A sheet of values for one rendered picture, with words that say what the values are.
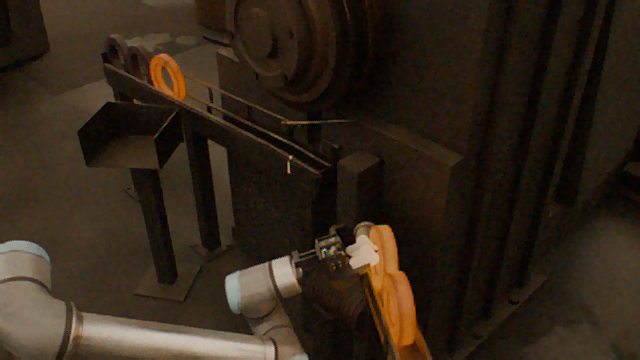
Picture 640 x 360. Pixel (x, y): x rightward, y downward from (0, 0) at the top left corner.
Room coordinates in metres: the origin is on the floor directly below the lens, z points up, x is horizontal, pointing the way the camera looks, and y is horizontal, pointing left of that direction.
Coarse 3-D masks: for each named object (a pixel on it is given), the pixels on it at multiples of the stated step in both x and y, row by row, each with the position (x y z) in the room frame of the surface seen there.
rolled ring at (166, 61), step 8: (160, 56) 2.02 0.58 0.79; (168, 56) 2.02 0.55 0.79; (152, 64) 2.06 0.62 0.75; (160, 64) 2.02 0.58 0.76; (168, 64) 1.98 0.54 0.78; (176, 64) 1.99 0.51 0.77; (152, 72) 2.06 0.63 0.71; (160, 72) 2.07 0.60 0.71; (168, 72) 1.98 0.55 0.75; (176, 72) 1.97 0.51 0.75; (152, 80) 2.07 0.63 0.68; (160, 80) 2.06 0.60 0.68; (176, 80) 1.95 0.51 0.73; (184, 80) 1.97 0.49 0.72; (160, 88) 2.04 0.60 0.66; (168, 88) 2.05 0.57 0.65; (176, 88) 1.96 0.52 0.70; (184, 88) 1.97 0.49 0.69; (176, 96) 1.96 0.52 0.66; (184, 96) 1.98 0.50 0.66
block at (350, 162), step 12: (348, 156) 1.35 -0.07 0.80; (360, 156) 1.35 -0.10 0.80; (372, 156) 1.35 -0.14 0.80; (348, 168) 1.30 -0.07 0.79; (360, 168) 1.30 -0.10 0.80; (372, 168) 1.31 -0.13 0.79; (348, 180) 1.30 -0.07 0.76; (360, 180) 1.28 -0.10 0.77; (372, 180) 1.32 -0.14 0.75; (348, 192) 1.30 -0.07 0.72; (360, 192) 1.28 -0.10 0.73; (372, 192) 1.32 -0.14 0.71; (348, 204) 1.30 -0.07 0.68; (360, 204) 1.29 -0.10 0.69; (372, 204) 1.32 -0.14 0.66; (336, 216) 1.33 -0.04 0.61; (348, 216) 1.29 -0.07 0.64; (360, 216) 1.29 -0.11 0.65; (372, 216) 1.32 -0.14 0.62; (348, 228) 1.29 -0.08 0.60
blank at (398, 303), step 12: (384, 276) 0.95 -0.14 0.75; (396, 276) 0.90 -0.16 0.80; (384, 288) 0.94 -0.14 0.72; (396, 288) 0.87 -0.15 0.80; (408, 288) 0.87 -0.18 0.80; (384, 300) 0.93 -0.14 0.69; (396, 300) 0.85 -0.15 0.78; (408, 300) 0.85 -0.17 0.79; (384, 312) 0.93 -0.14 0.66; (396, 312) 0.85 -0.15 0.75; (408, 312) 0.83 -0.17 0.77; (396, 324) 0.84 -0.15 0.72; (408, 324) 0.82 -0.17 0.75; (396, 336) 0.83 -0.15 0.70; (408, 336) 0.81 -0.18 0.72
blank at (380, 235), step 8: (376, 232) 1.06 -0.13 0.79; (384, 232) 1.04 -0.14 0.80; (376, 240) 1.05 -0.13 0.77; (384, 240) 1.02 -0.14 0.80; (392, 240) 1.02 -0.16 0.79; (384, 248) 1.00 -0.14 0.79; (392, 248) 1.00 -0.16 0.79; (384, 256) 0.99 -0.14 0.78; (392, 256) 0.99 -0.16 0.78; (376, 264) 1.05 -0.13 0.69; (384, 264) 0.98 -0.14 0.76; (392, 264) 0.98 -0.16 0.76; (376, 272) 1.02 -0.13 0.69; (384, 272) 0.97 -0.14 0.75; (376, 280) 1.01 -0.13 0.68; (376, 288) 1.01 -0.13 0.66
